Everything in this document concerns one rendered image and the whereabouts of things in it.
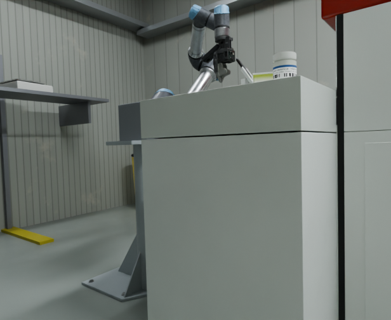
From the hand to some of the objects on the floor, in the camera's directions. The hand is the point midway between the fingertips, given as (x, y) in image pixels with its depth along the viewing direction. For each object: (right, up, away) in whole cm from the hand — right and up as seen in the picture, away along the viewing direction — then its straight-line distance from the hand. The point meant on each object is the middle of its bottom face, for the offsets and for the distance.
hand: (219, 80), depth 157 cm
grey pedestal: (-44, -111, +27) cm, 122 cm away
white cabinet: (+23, -111, -12) cm, 114 cm away
